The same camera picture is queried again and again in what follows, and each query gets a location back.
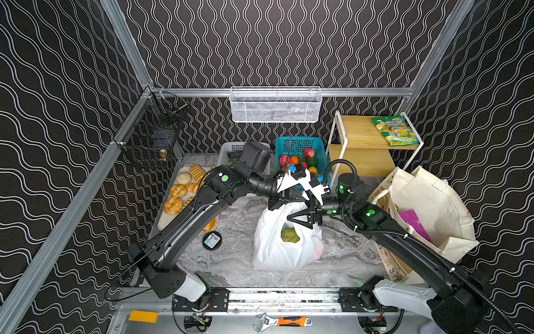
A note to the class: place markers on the red apple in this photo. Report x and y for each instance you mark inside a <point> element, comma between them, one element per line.
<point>285,160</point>

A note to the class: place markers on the white wire wall basket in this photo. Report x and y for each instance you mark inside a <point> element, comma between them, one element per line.
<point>275,104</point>

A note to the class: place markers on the green avocado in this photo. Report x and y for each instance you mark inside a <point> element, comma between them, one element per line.
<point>311,162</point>

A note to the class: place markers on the round black label disc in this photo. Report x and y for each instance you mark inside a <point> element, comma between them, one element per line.
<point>212,240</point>

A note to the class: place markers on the white plastic grocery bag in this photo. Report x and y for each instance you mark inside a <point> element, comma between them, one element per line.
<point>281,245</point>

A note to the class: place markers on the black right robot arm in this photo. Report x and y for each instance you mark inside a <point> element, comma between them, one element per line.
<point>454,300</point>

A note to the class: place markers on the adjustable wrench orange handle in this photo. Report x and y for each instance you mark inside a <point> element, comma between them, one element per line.
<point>263,321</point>

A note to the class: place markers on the green cabbage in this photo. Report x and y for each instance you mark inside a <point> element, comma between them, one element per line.
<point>289,235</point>

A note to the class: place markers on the round bread bun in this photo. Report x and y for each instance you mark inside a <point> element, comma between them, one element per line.
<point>173,206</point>

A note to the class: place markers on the yellow label tag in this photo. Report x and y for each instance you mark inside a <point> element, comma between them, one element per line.
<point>144,316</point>

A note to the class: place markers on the white two-tier shelf rack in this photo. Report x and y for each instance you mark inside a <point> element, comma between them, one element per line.
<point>355,138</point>

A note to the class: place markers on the black wire wall basket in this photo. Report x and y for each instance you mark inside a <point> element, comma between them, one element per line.
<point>152,142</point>

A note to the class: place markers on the white plastic vegetable basket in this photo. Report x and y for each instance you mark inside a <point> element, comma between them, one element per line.
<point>231,151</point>

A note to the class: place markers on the green yellow snack bag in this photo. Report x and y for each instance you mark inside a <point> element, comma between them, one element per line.
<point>396,131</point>

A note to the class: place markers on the teal plastic fruit basket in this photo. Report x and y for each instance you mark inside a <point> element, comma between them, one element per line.
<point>301,147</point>

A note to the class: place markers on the small tangerine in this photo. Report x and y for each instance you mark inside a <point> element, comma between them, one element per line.
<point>294,160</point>

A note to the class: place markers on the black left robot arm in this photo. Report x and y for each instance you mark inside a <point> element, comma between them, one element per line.
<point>223,185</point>

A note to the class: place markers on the purple snack bag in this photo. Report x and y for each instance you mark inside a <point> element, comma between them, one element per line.
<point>411,218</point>

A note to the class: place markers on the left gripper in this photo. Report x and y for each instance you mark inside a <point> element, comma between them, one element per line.
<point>286,195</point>

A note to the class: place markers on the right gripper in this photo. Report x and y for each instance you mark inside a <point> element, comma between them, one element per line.
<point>316,211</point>

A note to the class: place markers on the cream canvas tote bag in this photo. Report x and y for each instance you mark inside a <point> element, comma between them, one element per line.
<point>438,206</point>

